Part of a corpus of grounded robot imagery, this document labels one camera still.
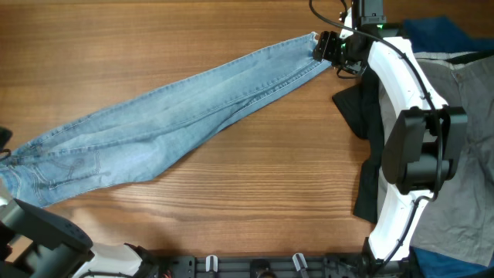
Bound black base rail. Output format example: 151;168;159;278
155;254;360;278

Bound white rail clip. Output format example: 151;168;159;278
205;255;218;273
292;253;309;278

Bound left white rail clip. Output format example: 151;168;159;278
205;255;218;273

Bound black garment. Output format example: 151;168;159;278
332;68;384;223

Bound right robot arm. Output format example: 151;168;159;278
313;1;468;267

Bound dark blue garment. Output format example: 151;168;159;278
403;17;493;53

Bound light blue denim jeans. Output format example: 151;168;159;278
1;33;330;207

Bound grey shorts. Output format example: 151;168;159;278
376;51;494;267

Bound right black cable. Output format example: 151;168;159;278
307;0;445;267

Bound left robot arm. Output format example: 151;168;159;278
1;128;161;277

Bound right white rail clip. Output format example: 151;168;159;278
292;253;309;278

